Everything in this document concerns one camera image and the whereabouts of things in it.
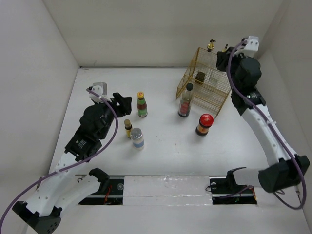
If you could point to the gold wire basket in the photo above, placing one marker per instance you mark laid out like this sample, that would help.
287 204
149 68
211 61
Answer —
206 96

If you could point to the red lid sauce jar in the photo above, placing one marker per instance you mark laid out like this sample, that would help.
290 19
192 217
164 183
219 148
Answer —
204 124

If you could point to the black cap vinegar bottle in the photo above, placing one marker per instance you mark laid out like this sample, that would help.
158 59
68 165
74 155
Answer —
185 101

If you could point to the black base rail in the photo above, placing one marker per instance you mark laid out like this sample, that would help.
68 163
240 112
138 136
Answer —
170 190

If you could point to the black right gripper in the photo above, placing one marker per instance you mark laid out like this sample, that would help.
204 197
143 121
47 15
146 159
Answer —
223 58

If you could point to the yellow cap sauce bottle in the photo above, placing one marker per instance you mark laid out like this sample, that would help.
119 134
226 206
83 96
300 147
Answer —
141 105

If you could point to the clear glass oil bottle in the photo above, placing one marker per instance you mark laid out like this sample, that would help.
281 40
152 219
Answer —
214 78

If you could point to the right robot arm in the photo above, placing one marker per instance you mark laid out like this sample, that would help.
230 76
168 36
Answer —
285 167

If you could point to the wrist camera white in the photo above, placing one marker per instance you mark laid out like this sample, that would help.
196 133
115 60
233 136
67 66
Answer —
250 46
99 91

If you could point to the dark liquid oil bottle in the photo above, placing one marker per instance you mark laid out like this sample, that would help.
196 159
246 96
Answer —
201 75

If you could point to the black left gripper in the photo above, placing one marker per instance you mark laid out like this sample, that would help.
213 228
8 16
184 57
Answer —
124 103

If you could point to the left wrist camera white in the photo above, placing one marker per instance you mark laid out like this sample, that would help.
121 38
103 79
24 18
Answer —
99 91

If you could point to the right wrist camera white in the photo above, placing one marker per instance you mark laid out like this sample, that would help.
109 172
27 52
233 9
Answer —
250 46

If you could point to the small brown bottle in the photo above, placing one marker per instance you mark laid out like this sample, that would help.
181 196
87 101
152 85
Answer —
128 127

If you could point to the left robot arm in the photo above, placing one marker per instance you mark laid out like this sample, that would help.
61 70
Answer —
44 209

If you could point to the silver lid spice jar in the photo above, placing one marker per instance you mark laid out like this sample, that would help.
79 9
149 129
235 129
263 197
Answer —
137 138

